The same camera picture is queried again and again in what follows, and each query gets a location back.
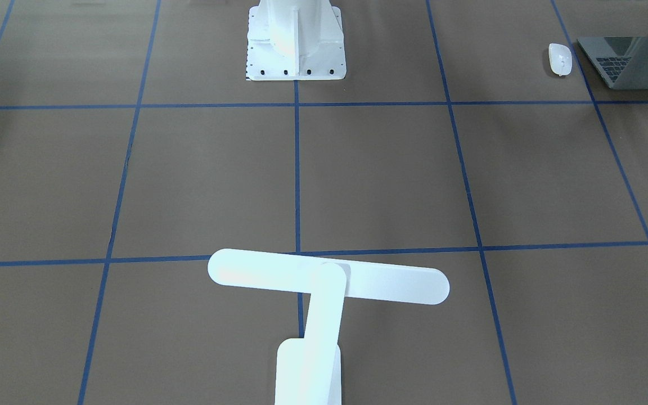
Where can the grey laptop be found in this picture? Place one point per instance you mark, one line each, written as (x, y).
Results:
(621, 62)

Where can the white computer mouse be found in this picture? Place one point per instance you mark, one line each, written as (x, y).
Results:
(560, 59)

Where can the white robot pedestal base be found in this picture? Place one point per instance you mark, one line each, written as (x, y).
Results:
(295, 40)

